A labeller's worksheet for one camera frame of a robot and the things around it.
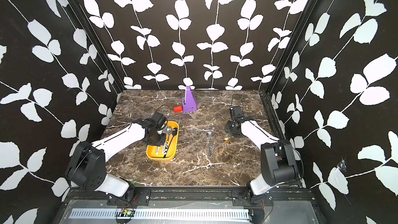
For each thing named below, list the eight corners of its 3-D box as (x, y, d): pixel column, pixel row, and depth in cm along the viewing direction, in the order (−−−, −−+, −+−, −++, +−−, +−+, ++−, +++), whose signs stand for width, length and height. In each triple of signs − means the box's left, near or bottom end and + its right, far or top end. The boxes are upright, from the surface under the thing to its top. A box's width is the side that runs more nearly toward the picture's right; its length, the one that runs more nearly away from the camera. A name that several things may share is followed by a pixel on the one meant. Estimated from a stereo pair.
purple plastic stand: (185, 114, 109) (182, 98, 95) (180, 106, 114) (177, 89, 101) (195, 110, 111) (195, 94, 98) (190, 102, 116) (189, 85, 103)
